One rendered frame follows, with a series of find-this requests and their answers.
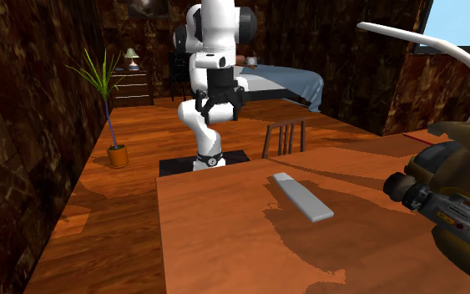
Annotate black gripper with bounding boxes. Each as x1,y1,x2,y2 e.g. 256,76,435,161
195,66,245,126

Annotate dark wooden chair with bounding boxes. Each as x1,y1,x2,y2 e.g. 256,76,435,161
261,117,307,160

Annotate dark robot stand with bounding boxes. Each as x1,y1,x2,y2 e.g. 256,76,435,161
159,150,251,177

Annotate bed with blue cover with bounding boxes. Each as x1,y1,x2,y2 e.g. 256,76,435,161
233,54,325,114

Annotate dark chest of drawers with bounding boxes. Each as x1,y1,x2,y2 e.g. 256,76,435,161
109,47,154,109

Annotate green plant in orange pot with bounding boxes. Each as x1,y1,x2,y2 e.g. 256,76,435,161
63,47,130,170

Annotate grey flat remote control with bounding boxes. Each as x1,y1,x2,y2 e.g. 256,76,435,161
272,172,336,223

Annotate wooden table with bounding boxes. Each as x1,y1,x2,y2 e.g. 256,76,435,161
155,128,470,294

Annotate white curved horn-shaped object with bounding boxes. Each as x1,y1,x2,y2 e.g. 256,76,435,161
356,21,470,123

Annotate window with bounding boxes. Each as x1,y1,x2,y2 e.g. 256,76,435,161
411,0,470,56

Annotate dark wall picture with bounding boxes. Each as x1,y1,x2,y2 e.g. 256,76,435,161
126,0,171,20

